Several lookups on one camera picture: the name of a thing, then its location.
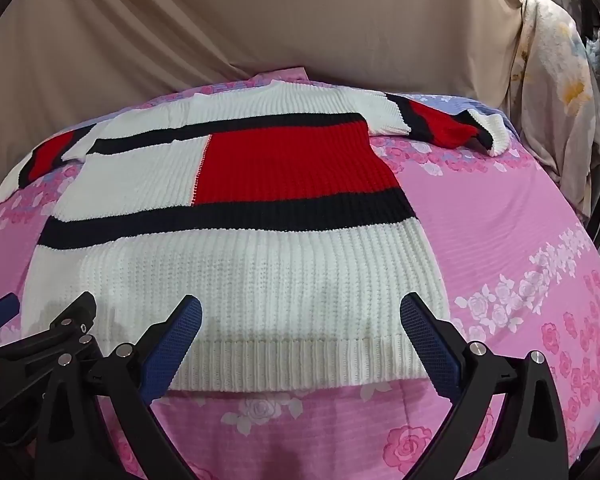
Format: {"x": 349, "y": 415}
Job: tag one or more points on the pink floral blanket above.
{"x": 485, "y": 220}

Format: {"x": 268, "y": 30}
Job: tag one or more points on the white red black knit sweater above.
{"x": 240, "y": 270}

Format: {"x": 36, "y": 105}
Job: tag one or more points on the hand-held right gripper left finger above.
{"x": 177, "y": 345}

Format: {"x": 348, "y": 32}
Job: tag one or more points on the pale floral hanging cloth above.
{"x": 555, "y": 90}

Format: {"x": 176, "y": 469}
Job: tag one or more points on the beige curtain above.
{"x": 230, "y": 10}

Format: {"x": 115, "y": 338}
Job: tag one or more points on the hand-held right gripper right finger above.
{"x": 427, "y": 342}

